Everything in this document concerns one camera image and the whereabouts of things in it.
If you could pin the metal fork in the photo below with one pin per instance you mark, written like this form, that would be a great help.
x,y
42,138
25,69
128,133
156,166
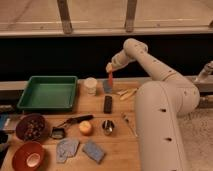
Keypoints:
x,y
125,118

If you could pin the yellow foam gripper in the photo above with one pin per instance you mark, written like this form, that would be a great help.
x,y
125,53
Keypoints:
x,y
109,68

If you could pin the red bowl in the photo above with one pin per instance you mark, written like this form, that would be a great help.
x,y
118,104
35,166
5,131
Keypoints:
x,y
28,157

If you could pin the small steel cup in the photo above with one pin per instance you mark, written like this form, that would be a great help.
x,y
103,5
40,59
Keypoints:
x,y
108,127

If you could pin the yellow red apple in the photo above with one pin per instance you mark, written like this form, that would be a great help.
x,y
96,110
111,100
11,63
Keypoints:
x,y
85,127

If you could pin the grey cloth piece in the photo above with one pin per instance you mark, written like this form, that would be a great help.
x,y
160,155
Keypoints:
x,y
66,148

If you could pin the white lidded jar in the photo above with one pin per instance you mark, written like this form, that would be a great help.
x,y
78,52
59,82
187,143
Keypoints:
x,y
90,85

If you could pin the right metal post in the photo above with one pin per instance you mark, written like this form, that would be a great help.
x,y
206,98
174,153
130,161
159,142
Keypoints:
x,y
130,15

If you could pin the blue sponge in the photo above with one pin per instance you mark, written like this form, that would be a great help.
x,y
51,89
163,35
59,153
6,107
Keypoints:
x,y
93,151

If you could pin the green plastic tray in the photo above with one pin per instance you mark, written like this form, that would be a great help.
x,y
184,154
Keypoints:
x,y
49,93

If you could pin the left metal post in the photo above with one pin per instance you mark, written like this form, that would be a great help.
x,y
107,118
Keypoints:
x,y
64,16

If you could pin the black rectangular block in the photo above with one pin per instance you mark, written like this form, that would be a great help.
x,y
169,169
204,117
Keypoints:
x,y
108,104

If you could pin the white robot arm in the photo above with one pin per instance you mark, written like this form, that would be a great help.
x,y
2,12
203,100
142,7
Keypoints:
x,y
158,104

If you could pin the dark bowl with nuts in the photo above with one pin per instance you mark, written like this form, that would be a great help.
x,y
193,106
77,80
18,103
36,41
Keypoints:
x,y
30,127

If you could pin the metal post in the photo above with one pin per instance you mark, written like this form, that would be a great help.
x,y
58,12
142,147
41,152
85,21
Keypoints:
x,y
64,16
130,15

